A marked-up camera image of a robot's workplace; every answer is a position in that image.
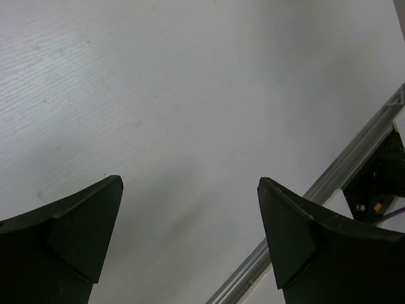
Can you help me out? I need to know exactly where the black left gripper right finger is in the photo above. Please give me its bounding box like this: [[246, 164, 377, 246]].
[[258, 177, 404, 303]]

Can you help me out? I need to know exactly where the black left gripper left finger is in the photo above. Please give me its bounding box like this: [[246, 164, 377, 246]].
[[1, 175, 123, 303]]

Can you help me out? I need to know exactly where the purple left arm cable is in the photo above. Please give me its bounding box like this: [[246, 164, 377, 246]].
[[368, 207, 405, 226]]

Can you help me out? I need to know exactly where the aluminium table edge rail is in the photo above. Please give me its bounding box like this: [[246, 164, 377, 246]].
[[207, 85, 404, 303]]

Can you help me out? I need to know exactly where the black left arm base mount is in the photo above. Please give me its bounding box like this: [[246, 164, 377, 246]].
[[343, 130, 404, 224]]

